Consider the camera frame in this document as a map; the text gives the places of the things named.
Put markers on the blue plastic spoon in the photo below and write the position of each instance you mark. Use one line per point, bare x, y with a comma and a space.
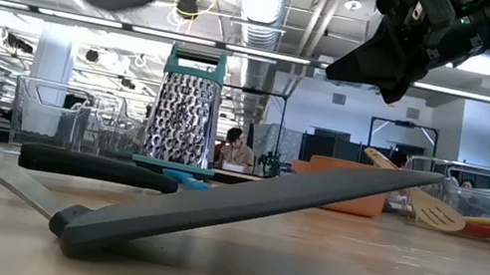
187, 180

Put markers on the small black robot arm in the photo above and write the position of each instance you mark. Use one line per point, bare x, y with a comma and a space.
271, 162

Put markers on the yellow plastic spoon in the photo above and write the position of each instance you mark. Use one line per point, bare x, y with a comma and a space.
483, 220

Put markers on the black ceiling camera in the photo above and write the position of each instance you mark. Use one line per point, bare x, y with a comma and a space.
187, 5

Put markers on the black metal frame stand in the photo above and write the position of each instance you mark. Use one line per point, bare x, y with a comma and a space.
404, 123

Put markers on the red chair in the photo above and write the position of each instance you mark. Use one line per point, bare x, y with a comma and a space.
217, 153

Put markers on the black cabinet row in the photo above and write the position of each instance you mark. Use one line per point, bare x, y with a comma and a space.
334, 148

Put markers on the wooden slotted spatula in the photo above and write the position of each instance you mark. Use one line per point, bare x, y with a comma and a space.
434, 211

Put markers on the orange plastic bin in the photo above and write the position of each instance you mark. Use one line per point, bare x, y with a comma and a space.
360, 203

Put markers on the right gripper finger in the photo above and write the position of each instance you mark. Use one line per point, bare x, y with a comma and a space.
380, 60
397, 93

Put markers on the teal metal box grater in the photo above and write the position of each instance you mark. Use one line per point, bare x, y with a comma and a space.
183, 116

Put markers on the person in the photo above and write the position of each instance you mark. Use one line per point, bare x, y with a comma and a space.
236, 151
467, 184

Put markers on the square black spatula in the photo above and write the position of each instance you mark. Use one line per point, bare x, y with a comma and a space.
238, 202

